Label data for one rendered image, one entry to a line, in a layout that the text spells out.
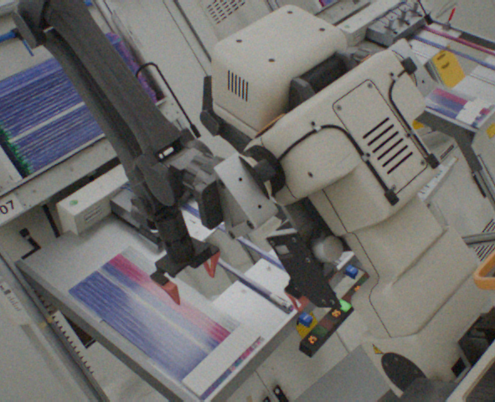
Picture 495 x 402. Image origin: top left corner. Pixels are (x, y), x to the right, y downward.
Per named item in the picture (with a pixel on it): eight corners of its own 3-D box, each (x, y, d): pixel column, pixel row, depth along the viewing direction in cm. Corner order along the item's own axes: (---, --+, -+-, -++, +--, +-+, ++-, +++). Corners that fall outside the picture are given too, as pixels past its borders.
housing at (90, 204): (193, 172, 220) (191, 139, 210) (80, 249, 191) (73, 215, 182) (176, 162, 223) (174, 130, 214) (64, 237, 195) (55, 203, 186)
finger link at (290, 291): (281, 309, 158) (282, 285, 152) (298, 292, 162) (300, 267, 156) (303, 323, 155) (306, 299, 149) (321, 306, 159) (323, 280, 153)
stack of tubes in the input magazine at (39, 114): (160, 100, 208) (115, 27, 203) (29, 175, 178) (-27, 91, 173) (143, 111, 218) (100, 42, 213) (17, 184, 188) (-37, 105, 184)
